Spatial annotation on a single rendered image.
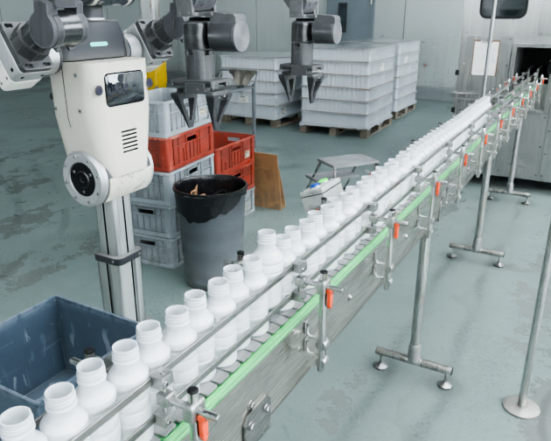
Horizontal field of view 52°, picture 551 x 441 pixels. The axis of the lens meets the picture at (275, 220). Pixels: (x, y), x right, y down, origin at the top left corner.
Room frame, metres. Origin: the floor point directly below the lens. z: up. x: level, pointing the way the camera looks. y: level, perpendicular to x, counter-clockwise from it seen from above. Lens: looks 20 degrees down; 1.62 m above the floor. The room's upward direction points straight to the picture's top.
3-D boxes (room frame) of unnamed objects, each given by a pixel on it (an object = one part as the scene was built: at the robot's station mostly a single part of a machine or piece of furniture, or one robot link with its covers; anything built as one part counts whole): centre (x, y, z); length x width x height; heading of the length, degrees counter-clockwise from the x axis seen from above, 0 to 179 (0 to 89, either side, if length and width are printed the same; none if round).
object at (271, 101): (9.09, 0.10, 0.50); 1.23 x 1.05 x 1.00; 149
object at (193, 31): (1.14, 0.14, 1.57); 0.07 x 0.06 x 0.07; 62
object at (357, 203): (1.48, -0.21, 1.08); 0.06 x 0.06 x 0.17
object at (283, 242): (1.12, -0.01, 1.08); 0.06 x 0.06 x 0.17
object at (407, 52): (9.76, -1.75, 0.59); 1.25 x 1.03 x 1.17; 152
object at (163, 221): (3.77, 0.74, 0.33); 0.61 x 0.41 x 0.22; 157
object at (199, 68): (1.14, 0.15, 1.51); 0.10 x 0.07 x 0.07; 61
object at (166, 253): (3.77, 0.74, 0.11); 0.61 x 0.41 x 0.22; 157
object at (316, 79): (1.53, -0.08, 1.43); 0.07 x 0.07 x 0.09; 60
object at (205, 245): (3.27, 0.39, 0.32); 0.45 x 0.45 x 0.64
